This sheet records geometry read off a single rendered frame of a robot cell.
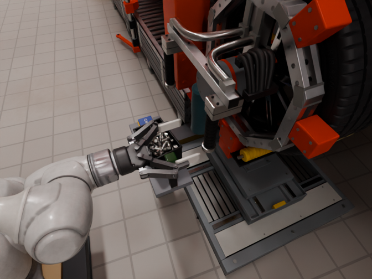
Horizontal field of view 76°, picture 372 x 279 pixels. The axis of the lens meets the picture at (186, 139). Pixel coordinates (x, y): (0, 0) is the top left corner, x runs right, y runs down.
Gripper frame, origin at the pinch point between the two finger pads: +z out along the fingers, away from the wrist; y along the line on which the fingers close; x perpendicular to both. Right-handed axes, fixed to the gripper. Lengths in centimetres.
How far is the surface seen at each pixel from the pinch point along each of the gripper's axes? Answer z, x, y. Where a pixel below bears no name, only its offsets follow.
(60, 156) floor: -60, -83, -81
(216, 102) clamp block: 8.0, 11.9, 0.8
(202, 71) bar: 9.5, 13.8, -10.1
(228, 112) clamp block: 11.1, 8.6, 2.4
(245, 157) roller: 29.2, -31.0, -3.4
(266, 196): 46, -69, 5
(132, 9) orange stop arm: 26, -37, -177
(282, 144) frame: 28.5, -5.4, 9.7
